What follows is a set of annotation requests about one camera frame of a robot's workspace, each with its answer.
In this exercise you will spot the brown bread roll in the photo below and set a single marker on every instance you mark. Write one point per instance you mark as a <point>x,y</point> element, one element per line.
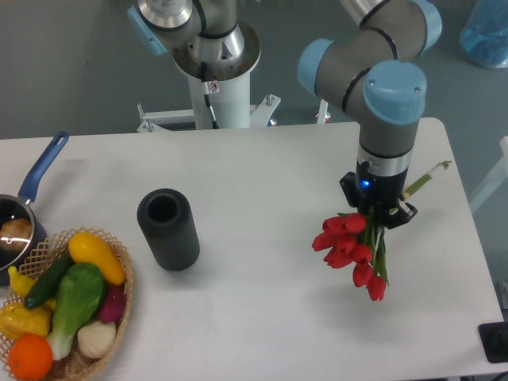
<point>15,235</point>

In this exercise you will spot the blue handled saucepan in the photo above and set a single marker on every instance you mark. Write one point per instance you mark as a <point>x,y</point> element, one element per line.
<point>20,205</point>

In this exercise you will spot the blue plastic bag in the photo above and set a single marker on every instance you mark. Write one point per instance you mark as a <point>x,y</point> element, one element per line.
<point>484,37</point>

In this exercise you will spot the red tulip bouquet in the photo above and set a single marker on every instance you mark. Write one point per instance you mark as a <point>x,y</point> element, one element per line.
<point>358,239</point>

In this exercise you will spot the woven wicker basket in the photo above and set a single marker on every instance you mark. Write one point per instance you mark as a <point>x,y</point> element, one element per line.
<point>77,366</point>

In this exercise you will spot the orange fruit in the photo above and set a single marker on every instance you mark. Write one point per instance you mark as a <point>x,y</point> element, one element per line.
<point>30,358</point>

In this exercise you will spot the green bok choy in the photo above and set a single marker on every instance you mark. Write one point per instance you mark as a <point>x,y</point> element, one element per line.
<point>78,296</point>

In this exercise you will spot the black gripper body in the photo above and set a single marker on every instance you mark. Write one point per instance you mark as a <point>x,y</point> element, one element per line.
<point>379,182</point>

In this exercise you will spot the white garlic bulb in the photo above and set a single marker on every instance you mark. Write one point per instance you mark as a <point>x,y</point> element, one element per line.
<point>96,338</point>

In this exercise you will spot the white frame at right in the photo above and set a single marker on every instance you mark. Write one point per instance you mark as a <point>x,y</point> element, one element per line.
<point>491,181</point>

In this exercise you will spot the yellow squash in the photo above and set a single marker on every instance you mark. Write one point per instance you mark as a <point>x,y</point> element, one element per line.
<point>85,247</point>

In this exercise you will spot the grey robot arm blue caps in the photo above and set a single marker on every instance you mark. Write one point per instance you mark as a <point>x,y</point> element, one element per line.
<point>372,79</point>

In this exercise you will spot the green cucumber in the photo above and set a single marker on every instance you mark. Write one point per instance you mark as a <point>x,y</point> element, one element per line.
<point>48,282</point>

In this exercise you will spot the purple red onion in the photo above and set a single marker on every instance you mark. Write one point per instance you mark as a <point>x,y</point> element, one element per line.
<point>112,306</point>

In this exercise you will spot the dark grey ribbed vase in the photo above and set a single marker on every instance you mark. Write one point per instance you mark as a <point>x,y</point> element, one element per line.
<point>166,220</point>

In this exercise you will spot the small yellow pepper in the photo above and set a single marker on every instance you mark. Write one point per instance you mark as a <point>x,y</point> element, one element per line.
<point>19,283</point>

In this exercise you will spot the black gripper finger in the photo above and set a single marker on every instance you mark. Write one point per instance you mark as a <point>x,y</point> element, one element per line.
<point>351,192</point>
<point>398,215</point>

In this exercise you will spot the black device at edge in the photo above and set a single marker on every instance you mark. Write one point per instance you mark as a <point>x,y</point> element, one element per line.
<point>494,341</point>

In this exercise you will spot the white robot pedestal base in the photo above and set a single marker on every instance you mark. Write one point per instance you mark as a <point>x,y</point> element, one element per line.
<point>218,73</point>

